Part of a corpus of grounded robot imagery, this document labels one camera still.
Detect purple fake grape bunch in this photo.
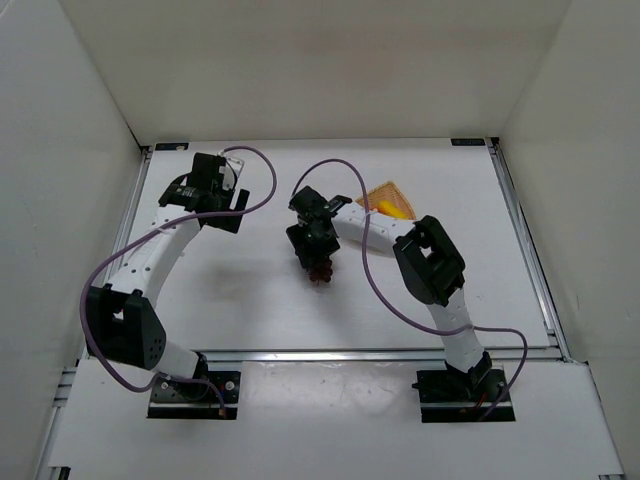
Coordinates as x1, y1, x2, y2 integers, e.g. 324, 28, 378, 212
307, 258, 333, 284

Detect yellow fake lemon fruit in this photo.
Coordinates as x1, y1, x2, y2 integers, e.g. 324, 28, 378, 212
376, 200, 409, 220

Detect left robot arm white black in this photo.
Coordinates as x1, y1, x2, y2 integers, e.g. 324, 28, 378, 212
86, 153, 249, 379

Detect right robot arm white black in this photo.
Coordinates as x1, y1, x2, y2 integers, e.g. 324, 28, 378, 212
286, 186, 492, 391

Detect woven triangular fruit basket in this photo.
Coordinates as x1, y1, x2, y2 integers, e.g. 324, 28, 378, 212
367, 181, 416, 220

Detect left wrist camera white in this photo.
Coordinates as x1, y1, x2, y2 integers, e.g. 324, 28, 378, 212
219, 154, 245, 191

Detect left black corner bracket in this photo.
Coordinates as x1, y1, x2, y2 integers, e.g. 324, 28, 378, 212
154, 142, 189, 151

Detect black corner bracket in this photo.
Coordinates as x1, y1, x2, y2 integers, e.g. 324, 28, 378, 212
450, 138, 486, 147
154, 142, 189, 151

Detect left aluminium rail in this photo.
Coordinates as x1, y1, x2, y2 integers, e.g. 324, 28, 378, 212
82, 147, 152, 359

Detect aluminium rail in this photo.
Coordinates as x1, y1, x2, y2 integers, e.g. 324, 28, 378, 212
82, 147, 152, 359
487, 137, 574, 363
203, 346, 564, 363

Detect front aluminium rail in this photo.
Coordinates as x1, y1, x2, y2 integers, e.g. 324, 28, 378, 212
203, 346, 564, 363

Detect right black corner bracket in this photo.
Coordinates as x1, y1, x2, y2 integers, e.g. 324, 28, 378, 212
450, 138, 486, 147

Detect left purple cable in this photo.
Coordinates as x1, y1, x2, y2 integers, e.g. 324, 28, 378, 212
80, 145, 279, 419

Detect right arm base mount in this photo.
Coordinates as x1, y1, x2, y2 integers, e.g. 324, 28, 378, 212
412, 369, 516, 424

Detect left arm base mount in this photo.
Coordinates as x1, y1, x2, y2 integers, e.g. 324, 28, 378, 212
147, 370, 241, 421

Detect right aluminium rail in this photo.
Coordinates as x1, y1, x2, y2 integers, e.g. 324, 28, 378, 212
487, 137, 574, 363

